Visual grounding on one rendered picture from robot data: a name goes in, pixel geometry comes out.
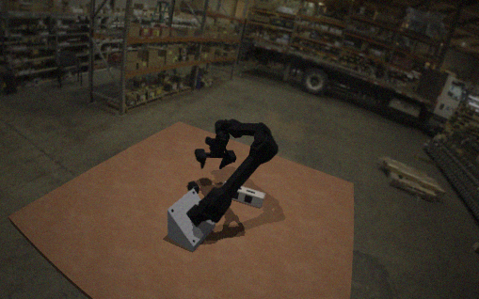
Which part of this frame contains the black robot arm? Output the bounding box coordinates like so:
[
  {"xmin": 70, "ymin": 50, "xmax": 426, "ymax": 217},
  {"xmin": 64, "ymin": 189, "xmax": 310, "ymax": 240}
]
[{"xmin": 187, "ymin": 119, "xmax": 279, "ymax": 226}]

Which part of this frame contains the black two-prong charger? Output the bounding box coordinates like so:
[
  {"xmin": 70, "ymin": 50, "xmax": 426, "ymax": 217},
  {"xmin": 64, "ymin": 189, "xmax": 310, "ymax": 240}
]
[{"xmin": 188, "ymin": 181, "xmax": 200, "ymax": 194}]

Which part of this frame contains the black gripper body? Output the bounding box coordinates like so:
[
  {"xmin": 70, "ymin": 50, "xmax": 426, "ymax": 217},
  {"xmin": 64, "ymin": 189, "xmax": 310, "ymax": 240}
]
[{"xmin": 195, "ymin": 140, "xmax": 236, "ymax": 163}]

